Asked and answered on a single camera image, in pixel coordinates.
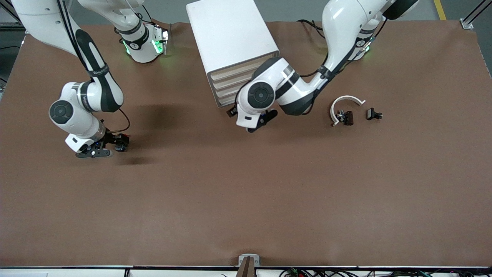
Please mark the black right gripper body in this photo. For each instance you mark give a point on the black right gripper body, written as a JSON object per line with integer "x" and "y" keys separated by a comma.
{"x": 112, "y": 138}

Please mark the white plastic drawer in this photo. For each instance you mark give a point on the white plastic drawer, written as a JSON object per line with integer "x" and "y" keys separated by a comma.
{"x": 226, "y": 98}
{"x": 228, "y": 80}
{"x": 230, "y": 70}
{"x": 226, "y": 89}

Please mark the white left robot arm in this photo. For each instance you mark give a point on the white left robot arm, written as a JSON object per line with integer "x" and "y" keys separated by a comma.
{"x": 346, "y": 23}

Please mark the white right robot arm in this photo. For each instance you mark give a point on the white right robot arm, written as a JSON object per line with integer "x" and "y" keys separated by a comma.
{"x": 96, "y": 96}

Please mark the white drawer cabinet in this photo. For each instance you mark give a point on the white drawer cabinet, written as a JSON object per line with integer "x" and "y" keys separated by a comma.
{"x": 226, "y": 34}

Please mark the brown table mat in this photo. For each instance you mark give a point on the brown table mat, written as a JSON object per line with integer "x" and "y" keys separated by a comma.
{"x": 246, "y": 192}

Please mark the white curved plastic piece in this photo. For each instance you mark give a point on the white curved plastic piece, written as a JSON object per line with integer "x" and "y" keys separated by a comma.
{"x": 348, "y": 97}

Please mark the dark brown clip component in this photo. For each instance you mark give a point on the dark brown clip component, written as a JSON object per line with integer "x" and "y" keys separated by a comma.
{"x": 349, "y": 118}

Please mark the small black clip component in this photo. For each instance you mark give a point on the small black clip component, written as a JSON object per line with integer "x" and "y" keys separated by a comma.
{"x": 371, "y": 114}

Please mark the grey metal bracket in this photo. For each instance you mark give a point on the grey metal bracket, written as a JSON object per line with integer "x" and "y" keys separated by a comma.
{"x": 241, "y": 258}

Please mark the aluminium frame rails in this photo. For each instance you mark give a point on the aluminium frame rails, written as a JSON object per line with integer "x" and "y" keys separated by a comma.
{"x": 11, "y": 27}

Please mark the brown post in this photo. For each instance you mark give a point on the brown post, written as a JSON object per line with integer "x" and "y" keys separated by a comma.
{"x": 246, "y": 269}

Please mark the aluminium profile post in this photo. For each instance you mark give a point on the aluminium profile post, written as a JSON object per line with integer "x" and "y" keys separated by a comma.
{"x": 467, "y": 24}

